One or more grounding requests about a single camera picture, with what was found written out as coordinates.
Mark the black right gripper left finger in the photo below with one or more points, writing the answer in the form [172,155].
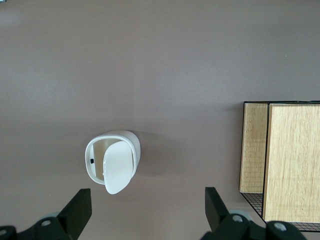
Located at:
[72,215]

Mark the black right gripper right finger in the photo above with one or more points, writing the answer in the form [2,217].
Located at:
[220,215]

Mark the white trash can lid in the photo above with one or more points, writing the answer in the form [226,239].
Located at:
[117,167]

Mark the white trash can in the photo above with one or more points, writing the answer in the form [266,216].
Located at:
[130,140]

